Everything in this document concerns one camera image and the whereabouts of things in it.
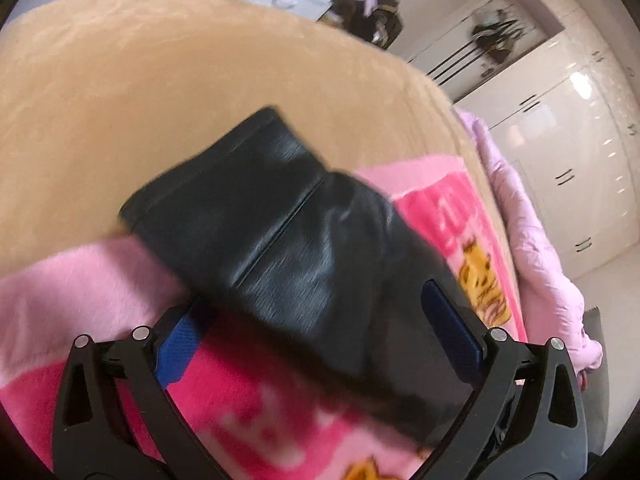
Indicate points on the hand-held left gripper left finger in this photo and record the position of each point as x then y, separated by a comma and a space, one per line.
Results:
174, 352

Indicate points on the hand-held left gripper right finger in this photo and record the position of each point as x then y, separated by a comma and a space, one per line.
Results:
456, 332

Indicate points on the black leather pants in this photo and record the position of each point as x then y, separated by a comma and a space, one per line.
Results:
280, 240

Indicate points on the pink quilt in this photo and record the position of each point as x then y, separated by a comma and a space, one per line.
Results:
520, 240

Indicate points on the pink printed blanket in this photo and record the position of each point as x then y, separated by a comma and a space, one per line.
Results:
60, 300

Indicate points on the grey quilted bedspread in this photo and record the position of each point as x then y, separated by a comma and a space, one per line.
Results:
594, 345

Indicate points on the white wardrobe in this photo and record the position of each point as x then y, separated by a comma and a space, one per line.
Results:
575, 160

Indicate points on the beige plush bed blanket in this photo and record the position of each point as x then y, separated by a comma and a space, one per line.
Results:
150, 110

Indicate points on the dark brown bag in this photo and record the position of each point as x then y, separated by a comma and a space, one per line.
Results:
382, 20

